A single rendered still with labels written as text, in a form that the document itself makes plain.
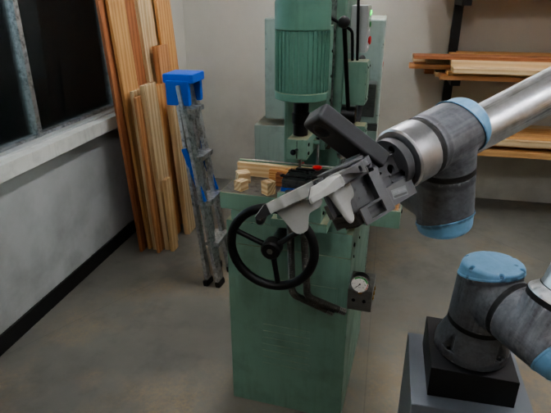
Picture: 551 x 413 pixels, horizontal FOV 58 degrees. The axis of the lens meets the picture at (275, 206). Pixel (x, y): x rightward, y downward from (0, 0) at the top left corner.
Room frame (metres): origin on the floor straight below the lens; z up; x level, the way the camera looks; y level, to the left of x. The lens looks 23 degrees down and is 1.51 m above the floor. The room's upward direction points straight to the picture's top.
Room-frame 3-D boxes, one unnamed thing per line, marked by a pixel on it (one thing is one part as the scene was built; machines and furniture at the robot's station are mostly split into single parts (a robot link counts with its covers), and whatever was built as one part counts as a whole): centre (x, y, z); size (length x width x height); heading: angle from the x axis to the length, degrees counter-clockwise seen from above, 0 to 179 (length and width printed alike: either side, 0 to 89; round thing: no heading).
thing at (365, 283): (1.37, -0.28, 0.65); 0.06 x 0.04 x 0.08; 74
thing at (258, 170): (1.65, -0.15, 0.92); 0.60 x 0.02 x 0.05; 74
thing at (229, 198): (1.52, -0.11, 0.87); 0.61 x 0.30 x 0.06; 74
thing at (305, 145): (1.66, -0.09, 1.03); 0.14 x 0.07 x 0.09; 164
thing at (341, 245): (1.76, -0.12, 0.76); 0.57 x 0.45 x 0.09; 164
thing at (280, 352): (1.76, -0.12, 0.35); 0.58 x 0.45 x 0.71; 164
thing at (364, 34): (1.91, -0.31, 1.40); 0.10 x 0.06 x 0.16; 164
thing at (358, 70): (1.81, -0.29, 1.22); 0.09 x 0.08 x 0.15; 164
